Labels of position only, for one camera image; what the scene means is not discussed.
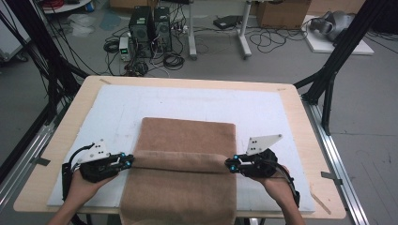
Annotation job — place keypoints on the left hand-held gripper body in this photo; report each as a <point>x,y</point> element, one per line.
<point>97,170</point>

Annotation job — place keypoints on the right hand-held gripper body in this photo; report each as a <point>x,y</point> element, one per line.
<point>261,165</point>

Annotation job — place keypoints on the tan towel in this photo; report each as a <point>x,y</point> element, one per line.
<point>184,187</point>

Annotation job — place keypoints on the person's left hand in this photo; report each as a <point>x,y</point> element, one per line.
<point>83,190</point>

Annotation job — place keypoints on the person's right hand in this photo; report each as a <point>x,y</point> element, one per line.
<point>280,189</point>

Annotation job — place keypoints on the black tape piece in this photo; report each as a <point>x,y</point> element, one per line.
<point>42,161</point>

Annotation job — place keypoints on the long beige tape strip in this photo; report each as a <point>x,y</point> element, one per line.
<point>320,202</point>

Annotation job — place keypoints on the grey tape piece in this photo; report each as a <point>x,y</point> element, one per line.
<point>331,177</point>

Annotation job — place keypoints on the white grid mat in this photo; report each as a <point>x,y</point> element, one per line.
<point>187,103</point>

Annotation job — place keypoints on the grey bench power supply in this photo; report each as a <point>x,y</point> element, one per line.
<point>125,48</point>

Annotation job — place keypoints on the large black computer tower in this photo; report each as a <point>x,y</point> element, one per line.
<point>140,31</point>

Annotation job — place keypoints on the slim black computer tower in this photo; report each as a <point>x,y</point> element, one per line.
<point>163,29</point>

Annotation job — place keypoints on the white floor board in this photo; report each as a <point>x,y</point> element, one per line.
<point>322,47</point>

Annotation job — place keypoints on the clear plastic sheet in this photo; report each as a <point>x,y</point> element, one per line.
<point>81,25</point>

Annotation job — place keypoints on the black flat device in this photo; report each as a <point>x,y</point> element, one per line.
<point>226,22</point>

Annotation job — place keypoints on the white power strip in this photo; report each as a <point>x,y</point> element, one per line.
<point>180,29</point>

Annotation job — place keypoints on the large cardboard box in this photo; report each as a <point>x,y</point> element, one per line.
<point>281,14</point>

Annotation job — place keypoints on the flat cardboard box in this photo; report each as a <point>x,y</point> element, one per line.
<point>131,3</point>

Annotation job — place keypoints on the round white table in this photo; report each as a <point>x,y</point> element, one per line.
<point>67,7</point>

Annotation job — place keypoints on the grey rounded machine housing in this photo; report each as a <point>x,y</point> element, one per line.
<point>333,23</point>

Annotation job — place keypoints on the aluminium rail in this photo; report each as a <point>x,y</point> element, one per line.
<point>341,168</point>
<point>22,165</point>

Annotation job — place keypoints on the black metal frame stand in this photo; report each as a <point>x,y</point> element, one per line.
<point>40,47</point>
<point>341,53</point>

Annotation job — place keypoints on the white table frame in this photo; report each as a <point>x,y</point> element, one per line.
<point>191,31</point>

